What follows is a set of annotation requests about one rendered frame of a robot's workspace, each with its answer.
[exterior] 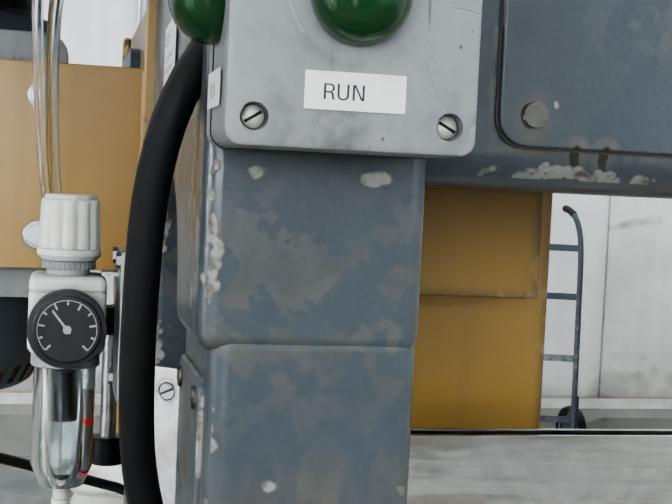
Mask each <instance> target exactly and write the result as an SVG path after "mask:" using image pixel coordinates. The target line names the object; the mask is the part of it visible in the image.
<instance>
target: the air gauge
mask: <svg viewBox="0 0 672 504"><path fill-rule="evenodd" d="M106 335H107V323H106V318H105V315H104V313H103V310H102V308H101V307H100V305H99V304H98V303H97V301H96V300H95V299H94V298H92V297H91V296H90V295H88V294H87V293H85V292H82V291H80V290H76V289H69V288H68V289H59V290H55V291H52V292H50V293H48V294H46V295H44V296H43V297H42V298H41V299H39V300H38V302H37V303H36V304H35V305H34V307H33V308H32V310H31V312H30V314H29V318H28V322H27V338H28V342H29V344H30V347H31V349H32V350H33V352H34V353H35V354H36V356H37V357H38V358H40V359H41V360H42V361H43V362H45V363H47V364H48V365H51V366H53V367H57V368H64V369H68V368H75V367H79V366H82V365H84V364H86V363H88V362H90V361H91V360H92V359H93V358H94V357H95V356H96V355H97V354H98V353H99V352H100V350H101V349H102V347H103V345H104V343H105V339H106Z"/></svg>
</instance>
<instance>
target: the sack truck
mask: <svg viewBox="0 0 672 504"><path fill-rule="evenodd" d="M562 210H563V211H564V212H566V213H568V214H569V215H570V216H571V217H572V218H573V220H574V223H575V226H576V230H577V238H578V245H566V244H550V250H552V251H572V252H578V270H577V292H576V294H571V293H552V292H547V299H559V300H576V313H575V335H574V355H558V354H544V359H543V361H564V362H573V376H572V397H571V406H566V407H564V408H562V409H561V410H560V412H559V414H558V416H549V415H540V422H555V423H556V428H555V429H587V427H586V422H585V418H584V416H583V413H582V412H581V410H580V409H579V397H578V396H577V393H578V373H579V352H580V331H581V310H582V289H583V266H584V241H583V231H582V226H581V222H580V219H579V217H578V213H577V212H576V211H575V210H574V209H573V208H572V207H570V206H567V205H564V206H563V208H562Z"/></svg>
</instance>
